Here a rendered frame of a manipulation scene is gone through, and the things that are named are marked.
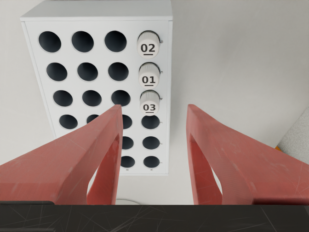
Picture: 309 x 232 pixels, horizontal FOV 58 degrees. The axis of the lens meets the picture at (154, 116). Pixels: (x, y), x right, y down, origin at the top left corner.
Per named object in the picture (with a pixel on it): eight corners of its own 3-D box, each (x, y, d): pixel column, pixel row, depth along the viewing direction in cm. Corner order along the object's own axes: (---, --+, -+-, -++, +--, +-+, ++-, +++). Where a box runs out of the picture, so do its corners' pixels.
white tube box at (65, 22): (167, 144, 25) (168, 176, 22) (75, 144, 25) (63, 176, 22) (170, -1, 18) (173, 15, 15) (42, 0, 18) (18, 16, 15)
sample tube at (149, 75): (159, 58, 20) (159, 90, 16) (142, 58, 20) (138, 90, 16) (159, 42, 19) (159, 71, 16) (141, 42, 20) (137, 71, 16)
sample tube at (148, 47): (159, 32, 19) (159, 60, 15) (141, 32, 19) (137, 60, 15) (159, 14, 18) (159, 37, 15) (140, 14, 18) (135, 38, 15)
